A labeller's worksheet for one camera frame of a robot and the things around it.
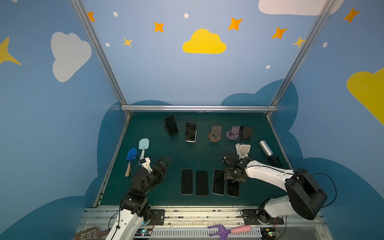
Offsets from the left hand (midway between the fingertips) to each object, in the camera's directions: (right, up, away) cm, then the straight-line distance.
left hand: (172, 164), depth 77 cm
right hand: (+35, -9, +12) cm, 38 cm away
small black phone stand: (+47, +16, +25) cm, 56 cm away
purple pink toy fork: (+25, -32, -6) cm, 41 cm away
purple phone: (+7, -12, +9) cm, 17 cm away
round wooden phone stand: (+26, +14, +25) cm, 39 cm away
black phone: (+16, -14, +7) cm, 22 cm away
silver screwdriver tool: (+60, +5, +21) cm, 64 cm away
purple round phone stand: (+40, +15, +27) cm, 50 cm away
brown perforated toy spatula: (-37, -32, -7) cm, 49 cm away
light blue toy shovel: (-23, +8, +25) cm, 35 cm away
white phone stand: (+10, +10, +27) cm, 31 cm away
